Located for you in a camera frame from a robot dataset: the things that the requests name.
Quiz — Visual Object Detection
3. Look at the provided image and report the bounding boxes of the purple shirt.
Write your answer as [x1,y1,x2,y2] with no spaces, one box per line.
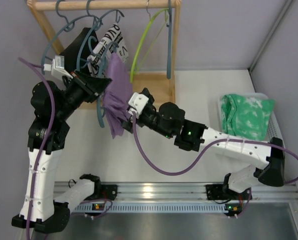
[103,53,133,138]

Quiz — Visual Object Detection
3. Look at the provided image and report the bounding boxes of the black trousers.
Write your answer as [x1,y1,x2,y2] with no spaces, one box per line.
[60,27,91,75]

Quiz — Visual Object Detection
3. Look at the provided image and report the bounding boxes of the black white newsprint garment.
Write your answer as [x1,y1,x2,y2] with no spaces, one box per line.
[87,23,129,76]

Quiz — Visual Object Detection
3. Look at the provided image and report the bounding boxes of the blue hanger of trousers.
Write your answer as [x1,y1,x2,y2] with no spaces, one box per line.
[41,0,103,66]

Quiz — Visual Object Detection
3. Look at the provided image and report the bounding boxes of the blue hanger of newsprint garment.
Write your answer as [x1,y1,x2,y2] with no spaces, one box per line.
[75,9,128,75]

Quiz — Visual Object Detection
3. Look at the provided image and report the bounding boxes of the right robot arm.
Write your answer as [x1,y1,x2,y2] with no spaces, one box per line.
[121,88,285,199]

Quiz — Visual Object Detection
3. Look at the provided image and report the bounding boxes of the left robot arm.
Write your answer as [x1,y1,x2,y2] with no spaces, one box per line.
[11,71,112,235]

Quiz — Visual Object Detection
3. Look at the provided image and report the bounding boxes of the lime green hanger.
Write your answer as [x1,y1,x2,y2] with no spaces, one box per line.
[129,0,170,84]

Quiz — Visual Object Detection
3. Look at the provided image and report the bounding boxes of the blue empty hanger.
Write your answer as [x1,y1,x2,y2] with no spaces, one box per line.
[166,0,173,80]

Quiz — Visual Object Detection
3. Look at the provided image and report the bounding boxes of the wooden clothes rack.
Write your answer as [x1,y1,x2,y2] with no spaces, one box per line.
[26,0,182,107]

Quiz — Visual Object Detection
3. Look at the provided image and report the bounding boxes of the green white garment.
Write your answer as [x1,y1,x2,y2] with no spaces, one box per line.
[221,93,276,142]

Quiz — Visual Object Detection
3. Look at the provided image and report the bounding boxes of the white perforated basket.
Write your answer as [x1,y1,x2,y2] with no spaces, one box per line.
[217,91,282,144]

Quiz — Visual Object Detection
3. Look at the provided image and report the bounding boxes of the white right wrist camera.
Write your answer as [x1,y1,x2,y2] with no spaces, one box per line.
[128,92,149,119]

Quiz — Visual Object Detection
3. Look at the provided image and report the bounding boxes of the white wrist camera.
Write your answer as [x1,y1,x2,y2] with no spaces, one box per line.
[43,55,73,80]
[128,92,149,119]

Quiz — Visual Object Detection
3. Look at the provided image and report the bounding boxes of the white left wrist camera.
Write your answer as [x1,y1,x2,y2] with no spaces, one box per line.
[43,55,73,80]

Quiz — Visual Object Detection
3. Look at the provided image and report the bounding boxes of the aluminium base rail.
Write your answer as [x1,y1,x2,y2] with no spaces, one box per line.
[102,182,298,203]

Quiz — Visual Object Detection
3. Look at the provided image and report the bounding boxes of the grey slotted cable duct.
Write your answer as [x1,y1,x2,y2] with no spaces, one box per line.
[73,202,228,214]

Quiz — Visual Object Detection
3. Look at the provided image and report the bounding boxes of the grey right wall rail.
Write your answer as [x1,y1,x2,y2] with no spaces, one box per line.
[248,0,296,74]

